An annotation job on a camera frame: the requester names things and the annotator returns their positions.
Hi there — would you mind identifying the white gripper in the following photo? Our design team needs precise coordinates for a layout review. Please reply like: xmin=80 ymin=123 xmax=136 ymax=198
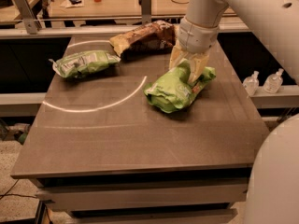
xmin=169 ymin=18 xmax=219 ymax=85

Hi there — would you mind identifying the green rice chip bag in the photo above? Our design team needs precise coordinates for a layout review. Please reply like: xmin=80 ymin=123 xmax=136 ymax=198
xmin=143 ymin=60 xmax=216 ymax=114

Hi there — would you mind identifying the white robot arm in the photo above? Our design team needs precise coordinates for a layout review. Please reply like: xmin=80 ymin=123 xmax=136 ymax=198
xmin=178 ymin=0 xmax=299 ymax=224

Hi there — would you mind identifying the brown yellow chip bag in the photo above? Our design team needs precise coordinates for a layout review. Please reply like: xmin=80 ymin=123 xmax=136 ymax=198
xmin=109 ymin=21 xmax=176 ymax=56

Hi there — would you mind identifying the green white snack bag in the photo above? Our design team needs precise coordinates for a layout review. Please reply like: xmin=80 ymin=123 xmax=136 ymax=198
xmin=50 ymin=50 xmax=121 ymax=78

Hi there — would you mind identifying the clear sanitizer bottle left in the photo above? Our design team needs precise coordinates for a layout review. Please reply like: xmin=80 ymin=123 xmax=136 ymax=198
xmin=243 ymin=71 xmax=259 ymax=96

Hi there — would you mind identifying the clear sanitizer bottle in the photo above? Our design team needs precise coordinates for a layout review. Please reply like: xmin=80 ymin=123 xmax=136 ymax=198
xmin=263 ymin=68 xmax=284 ymax=94
xmin=243 ymin=71 xmax=259 ymax=96

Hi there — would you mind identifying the clear sanitizer bottle right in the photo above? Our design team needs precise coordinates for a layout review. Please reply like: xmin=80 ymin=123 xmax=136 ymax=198
xmin=263 ymin=68 xmax=284 ymax=94

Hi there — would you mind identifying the wooden background desk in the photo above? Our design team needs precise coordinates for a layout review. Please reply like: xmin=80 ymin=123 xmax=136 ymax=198
xmin=0 ymin=0 xmax=237 ymax=21

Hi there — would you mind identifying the table drawer front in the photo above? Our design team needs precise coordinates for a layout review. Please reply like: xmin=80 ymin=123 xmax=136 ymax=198
xmin=36 ymin=178 xmax=248 ymax=212

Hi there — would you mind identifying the metal railing frame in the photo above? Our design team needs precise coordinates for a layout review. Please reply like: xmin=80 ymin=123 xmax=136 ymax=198
xmin=0 ymin=0 xmax=250 ymax=39

